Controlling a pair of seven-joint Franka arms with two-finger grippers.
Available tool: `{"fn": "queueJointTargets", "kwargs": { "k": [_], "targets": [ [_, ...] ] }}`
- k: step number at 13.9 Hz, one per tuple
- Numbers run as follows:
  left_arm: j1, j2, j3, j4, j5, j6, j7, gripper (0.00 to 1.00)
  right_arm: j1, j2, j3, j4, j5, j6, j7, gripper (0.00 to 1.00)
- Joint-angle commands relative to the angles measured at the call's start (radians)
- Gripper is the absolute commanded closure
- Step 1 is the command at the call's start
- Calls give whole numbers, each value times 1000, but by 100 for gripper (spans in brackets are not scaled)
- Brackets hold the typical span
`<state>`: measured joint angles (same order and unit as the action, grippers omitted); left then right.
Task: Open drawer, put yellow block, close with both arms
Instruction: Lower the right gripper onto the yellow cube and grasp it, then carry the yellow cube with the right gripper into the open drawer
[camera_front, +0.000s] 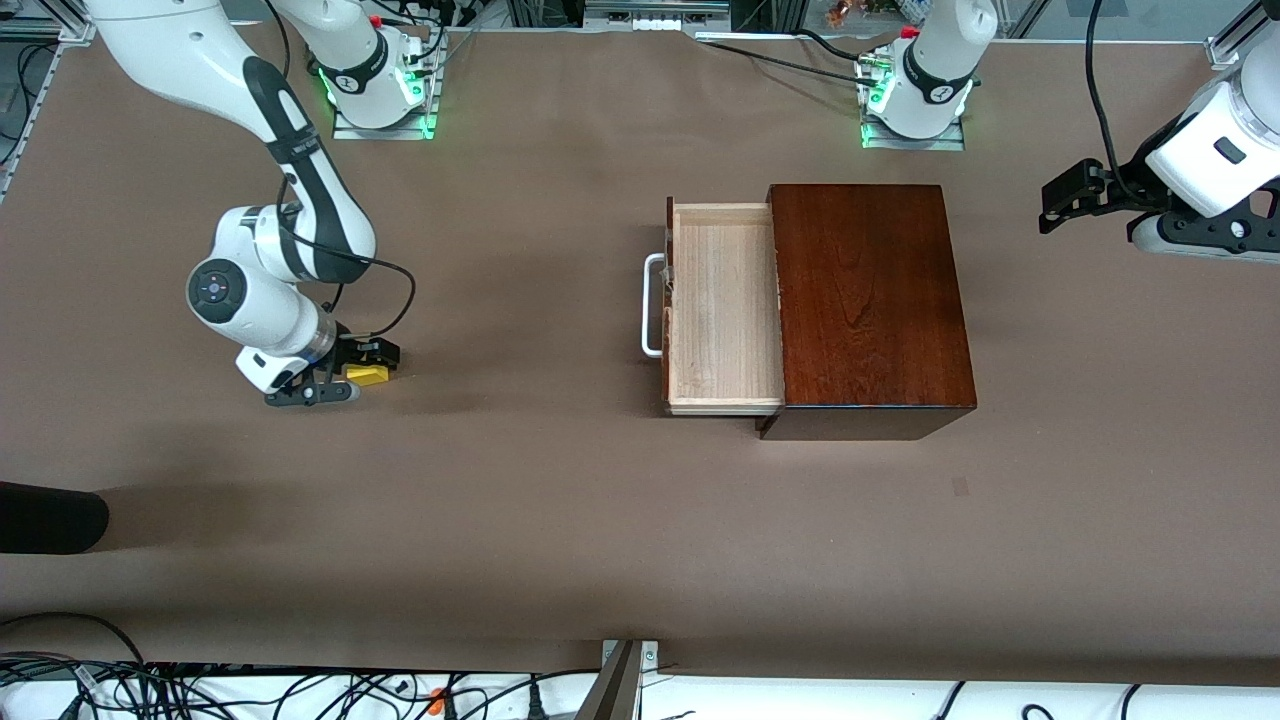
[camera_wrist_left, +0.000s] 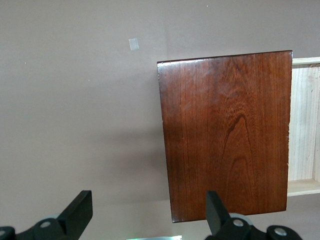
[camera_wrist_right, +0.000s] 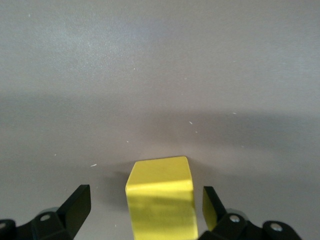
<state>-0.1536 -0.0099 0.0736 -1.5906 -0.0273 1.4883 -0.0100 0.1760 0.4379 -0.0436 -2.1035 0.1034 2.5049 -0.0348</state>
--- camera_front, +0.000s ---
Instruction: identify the white drawer handle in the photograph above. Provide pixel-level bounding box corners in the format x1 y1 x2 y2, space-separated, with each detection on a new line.
641 252 669 359

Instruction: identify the wooden drawer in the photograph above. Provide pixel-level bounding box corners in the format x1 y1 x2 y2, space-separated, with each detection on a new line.
663 196 788 418

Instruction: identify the dark brown wooden cabinet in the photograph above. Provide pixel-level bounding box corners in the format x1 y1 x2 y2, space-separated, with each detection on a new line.
757 184 979 442

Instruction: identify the black round-ended cylinder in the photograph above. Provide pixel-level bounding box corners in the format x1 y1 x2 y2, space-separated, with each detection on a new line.
0 482 109 555

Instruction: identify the grey power strip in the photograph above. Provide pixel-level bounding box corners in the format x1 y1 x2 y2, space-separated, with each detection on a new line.
583 0 733 33

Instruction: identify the aluminium frame profile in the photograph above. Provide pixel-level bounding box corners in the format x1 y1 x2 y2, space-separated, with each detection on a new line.
1205 0 1280 71
0 0 93 43

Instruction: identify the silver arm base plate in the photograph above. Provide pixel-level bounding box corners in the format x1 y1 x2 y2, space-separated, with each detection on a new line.
332 95 441 141
860 112 967 152

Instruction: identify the black straight cable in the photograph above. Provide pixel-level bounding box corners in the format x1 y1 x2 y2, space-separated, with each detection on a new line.
695 33 881 86

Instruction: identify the aluminium bracket with dark bar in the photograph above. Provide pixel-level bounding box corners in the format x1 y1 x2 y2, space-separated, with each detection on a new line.
578 640 661 720

